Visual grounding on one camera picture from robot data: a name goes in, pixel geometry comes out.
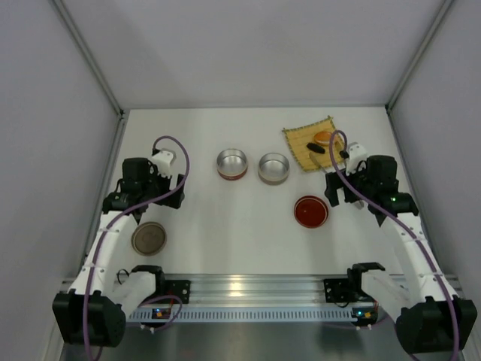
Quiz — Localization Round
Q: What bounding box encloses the left aluminium frame post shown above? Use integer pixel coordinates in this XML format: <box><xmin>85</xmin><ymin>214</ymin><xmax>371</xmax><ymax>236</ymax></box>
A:
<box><xmin>50</xmin><ymin>0</ymin><xmax>127</xmax><ymax>117</ymax></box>

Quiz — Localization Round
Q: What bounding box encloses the beige lunch box container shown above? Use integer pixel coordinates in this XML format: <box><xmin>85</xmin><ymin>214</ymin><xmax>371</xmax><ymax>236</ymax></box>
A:
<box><xmin>258</xmin><ymin>153</ymin><xmax>290</xmax><ymax>185</ymax></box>

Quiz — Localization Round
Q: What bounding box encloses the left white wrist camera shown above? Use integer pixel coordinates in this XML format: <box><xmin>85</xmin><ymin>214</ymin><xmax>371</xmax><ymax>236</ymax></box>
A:
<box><xmin>150</xmin><ymin>148</ymin><xmax>177</xmax><ymax>177</ymax></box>

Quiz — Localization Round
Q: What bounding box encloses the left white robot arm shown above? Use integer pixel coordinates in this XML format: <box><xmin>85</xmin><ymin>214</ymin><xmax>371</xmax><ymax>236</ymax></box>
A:
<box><xmin>53</xmin><ymin>149</ymin><xmax>190</xmax><ymax>347</ymax></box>

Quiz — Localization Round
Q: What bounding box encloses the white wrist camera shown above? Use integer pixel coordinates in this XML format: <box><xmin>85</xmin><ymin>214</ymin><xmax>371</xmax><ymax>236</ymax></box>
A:
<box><xmin>340</xmin><ymin>142</ymin><xmax>368</xmax><ymax>175</ymax></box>
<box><xmin>150</xmin><ymin>148</ymin><xmax>177</xmax><ymax>177</ymax></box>

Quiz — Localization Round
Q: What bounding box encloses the right aluminium frame post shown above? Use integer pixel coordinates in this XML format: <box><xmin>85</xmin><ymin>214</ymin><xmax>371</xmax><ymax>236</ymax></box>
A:
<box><xmin>385</xmin><ymin>0</ymin><xmax>456</xmax><ymax>116</ymax></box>

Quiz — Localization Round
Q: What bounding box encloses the red lunch box container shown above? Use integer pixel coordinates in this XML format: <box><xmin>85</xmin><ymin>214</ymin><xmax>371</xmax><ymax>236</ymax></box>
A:
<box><xmin>216</xmin><ymin>148</ymin><xmax>249</xmax><ymax>181</ymax></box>

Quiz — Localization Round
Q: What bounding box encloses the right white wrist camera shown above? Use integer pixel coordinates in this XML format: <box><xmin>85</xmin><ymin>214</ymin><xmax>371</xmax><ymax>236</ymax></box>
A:
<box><xmin>340</xmin><ymin>142</ymin><xmax>368</xmax><ymax>175</ymax></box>

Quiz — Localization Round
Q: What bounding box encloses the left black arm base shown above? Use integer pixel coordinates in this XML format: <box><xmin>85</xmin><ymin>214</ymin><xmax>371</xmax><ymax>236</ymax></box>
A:
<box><xmin>130</xmin><ymin>265</ymin><xmax>191</xmax><ymax>304</ymax></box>

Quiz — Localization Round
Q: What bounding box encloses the beige lunch box lid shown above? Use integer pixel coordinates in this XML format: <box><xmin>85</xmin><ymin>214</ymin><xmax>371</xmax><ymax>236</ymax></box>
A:
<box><xmin>132</xmin><ymin>222</ymin><xmax>167</xmax><ymax>256</ymax></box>

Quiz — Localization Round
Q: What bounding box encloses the red lunch box lid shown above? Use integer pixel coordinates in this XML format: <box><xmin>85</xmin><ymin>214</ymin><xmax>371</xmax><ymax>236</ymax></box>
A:
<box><xmin>293</xmin><ymin>196</ymin><xmax>329</xmax><ymax>229</ymax></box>

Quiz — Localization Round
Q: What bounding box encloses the grey slotted cable duct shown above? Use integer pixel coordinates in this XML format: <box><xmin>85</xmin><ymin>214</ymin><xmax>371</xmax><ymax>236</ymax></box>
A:
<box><xmin>128</xmin><ymin>305</ymin><xmax>379</xmax><ymax>323</ymax></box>

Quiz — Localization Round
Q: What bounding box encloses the orange sesame bun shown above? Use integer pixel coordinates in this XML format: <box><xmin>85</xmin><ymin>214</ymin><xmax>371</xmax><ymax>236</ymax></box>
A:
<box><xmin>313</xmin><ymin>131</ymin><xmax>331</xmax><ymax>147</ymax></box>

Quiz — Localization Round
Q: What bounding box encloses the yellow bamboo mat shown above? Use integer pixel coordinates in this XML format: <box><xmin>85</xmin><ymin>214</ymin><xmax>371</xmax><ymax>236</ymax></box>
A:
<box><xmin>283</xmin><ymin>116</ymin><xmax>336</xmax><ymax>172</ymax></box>

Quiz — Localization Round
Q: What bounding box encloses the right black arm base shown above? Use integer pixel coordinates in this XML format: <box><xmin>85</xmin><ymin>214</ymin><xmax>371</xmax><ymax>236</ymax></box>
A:
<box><xmin>323</xmin><ymin>262</ymin><xmax>386</xmax><ymax>308</ymax></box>

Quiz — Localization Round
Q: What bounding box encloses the aluminium front rail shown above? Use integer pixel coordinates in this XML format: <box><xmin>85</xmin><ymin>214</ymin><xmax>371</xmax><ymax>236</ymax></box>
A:
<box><xmin>62</xmin><ymin>273</ymin><xmax>461</xmax><ymax>308</ymax></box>

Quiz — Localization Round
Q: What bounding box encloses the aluminium frame post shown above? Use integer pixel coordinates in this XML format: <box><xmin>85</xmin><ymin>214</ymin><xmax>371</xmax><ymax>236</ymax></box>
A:
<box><xmin>385</xmin><ymin>0</ymin><xmax>456</xmax><ymax>116</ymax></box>
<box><xmin>50</xmin><ymin>0</ymin><xmax>127</xmax><ymax>117</ymax></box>

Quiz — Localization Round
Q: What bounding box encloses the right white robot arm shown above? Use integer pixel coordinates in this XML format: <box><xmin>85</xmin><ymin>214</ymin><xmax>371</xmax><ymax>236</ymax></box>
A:
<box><xmin>325</xmin><ymin>147</ymin><xmax>477</xmax><ymax>360</ymax></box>

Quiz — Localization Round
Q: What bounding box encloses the black spiky food piece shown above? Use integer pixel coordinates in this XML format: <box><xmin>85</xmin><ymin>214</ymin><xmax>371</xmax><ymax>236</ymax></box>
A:
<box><xmin>306</xmin><ymin>142</ymin><xmax>325</xmax><ymax>154</ymax></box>

